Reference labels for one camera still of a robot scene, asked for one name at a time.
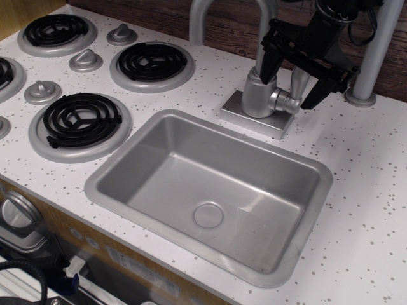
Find grey plastic toy sink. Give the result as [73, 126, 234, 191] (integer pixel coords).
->
[85, 110, 333, 288]

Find grey oven dial knob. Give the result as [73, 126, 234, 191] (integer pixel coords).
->
[1, 191, 42, 238]

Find grey stove knob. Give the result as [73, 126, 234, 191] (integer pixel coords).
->
[69, 49, 103, 73]
[24, 81, 62, 105]
[106, 24, 138, 46]

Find left edge black stove burner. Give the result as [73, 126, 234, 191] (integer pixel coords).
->
[1, 57, 26, 103]

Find grey stove knob back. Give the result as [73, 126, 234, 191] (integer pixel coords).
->
[106, 24, 138, 46]

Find back right black stove burner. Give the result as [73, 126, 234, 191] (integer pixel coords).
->
[109, 42, 195, 93]

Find black cable lower left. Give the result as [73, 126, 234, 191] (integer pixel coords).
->
[0, 257, 48, 305]

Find grey stove knob front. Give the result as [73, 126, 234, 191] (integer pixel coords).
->
[24, 81, 62, 105]

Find grey stove knob middle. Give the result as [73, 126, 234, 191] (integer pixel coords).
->
[69, 49, 103, 73]

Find grey oven door handle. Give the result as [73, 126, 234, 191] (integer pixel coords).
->
[1, 227, 52, 257]

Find back left black stove burner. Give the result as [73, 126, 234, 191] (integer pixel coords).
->
[17, 14, 97, 58]

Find front right black stove burner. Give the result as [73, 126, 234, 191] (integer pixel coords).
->
[29, 93, 132, 164]

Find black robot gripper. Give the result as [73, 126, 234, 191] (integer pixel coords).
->
[260, 18, 360, 110]

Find grey stove knob left edge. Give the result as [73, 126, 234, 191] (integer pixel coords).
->
[0, 116, 11, 139]

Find grey vertical support pole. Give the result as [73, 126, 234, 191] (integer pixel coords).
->
[344, 0, 404, 108]

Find grey toy faucet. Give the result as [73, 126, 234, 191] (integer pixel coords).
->
[188, 0, 299, 141]

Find grey faucet lever handle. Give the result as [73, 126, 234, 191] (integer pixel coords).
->
[270, 66, 310, 115]

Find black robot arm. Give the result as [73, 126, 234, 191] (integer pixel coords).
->
[260, 1, 360, 109]

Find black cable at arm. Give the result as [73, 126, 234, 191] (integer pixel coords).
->
[347, 8, 380, 47]

